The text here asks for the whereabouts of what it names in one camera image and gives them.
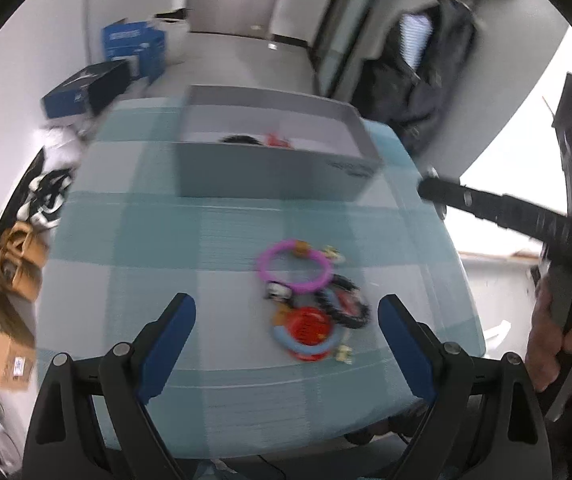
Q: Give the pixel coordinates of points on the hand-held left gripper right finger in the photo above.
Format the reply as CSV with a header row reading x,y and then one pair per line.
x,y
408,355

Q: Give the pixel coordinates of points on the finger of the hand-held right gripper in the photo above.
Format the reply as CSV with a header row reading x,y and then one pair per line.
x,y
490,209

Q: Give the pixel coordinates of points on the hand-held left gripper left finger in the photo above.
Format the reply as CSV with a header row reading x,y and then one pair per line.
x,y
166,350

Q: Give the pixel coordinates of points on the red round badge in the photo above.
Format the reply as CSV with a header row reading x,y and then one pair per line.
x,y
308,327

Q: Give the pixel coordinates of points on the white and black charm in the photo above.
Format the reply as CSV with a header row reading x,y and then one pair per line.
x,y
277,291

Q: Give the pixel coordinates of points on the small cream charm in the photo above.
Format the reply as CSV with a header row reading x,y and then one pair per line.
x,y
333,254

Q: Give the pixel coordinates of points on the grey cardboard box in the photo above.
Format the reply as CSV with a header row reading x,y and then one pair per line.
x,y
266,175

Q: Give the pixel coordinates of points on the person's right hand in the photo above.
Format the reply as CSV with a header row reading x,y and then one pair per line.
x,y
543,345

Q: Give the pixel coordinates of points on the checked teal tablecloth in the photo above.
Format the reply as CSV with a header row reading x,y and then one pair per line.
x,y
166,260

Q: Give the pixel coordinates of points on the black backpack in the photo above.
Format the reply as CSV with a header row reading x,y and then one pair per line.
x,y
430,75

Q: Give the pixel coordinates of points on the black and white sneaker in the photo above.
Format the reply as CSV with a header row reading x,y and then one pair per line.
x,y
41,210
51,182

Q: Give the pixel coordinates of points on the red hair ornament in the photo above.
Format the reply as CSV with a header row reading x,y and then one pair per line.
x,y
278,141

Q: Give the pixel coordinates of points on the silver plastic bag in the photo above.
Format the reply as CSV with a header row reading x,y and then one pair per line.
x,y
63,147

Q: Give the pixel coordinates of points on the black framed glass door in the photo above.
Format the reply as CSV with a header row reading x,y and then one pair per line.
x,y
345,20

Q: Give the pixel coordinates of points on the dark blue shoebox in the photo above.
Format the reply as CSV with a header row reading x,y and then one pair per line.
x,y
81,90

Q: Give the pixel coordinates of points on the blue cardboard box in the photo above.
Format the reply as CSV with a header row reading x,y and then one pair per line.
x,y
133,45

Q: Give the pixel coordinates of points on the white sack with black top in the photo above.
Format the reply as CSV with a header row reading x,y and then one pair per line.
x,y
168,16

